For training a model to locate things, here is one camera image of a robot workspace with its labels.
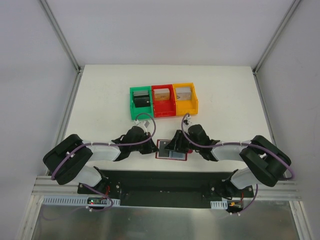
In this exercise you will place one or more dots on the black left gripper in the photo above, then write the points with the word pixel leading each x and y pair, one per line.
pixel 144 146

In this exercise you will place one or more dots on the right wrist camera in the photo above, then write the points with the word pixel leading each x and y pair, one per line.
pixel 187 120

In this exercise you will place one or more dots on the left white cable duct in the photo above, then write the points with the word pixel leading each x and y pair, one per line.
pixel 76 201

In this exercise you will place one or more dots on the right white cable duct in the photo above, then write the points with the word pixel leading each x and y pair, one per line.
pixel 219 205

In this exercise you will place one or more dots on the red leather card holder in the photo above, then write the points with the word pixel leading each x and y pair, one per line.
pixel 176 156

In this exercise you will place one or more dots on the yellow plastic bin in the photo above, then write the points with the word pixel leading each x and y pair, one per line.
pixel 183 107

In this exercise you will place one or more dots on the green plastic bin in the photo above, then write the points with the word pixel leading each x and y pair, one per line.
pixel 136 111

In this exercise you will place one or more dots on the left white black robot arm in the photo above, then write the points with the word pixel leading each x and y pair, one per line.
pixel 68 160

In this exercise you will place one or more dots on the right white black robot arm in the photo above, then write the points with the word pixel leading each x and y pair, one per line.
pixel 265 163

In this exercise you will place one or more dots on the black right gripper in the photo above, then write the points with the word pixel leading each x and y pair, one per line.
pixel 180 142

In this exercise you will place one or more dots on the wooden cards in red bin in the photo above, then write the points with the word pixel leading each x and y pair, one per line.
pixel 161 94

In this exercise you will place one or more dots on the aluminium frame rail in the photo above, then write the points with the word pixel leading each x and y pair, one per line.
pixel 282 191

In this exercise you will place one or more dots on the red plastic bin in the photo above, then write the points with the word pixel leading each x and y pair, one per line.
pixel 165 108

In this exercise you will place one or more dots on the black cards in green bin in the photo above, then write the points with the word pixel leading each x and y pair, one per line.
pixel 141 99

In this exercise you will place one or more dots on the white cable duct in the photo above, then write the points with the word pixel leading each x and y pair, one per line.
pixel 76 201
pixel 219 205

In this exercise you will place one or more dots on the cards in yellow bin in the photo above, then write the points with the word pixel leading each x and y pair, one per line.
pixel 183 93

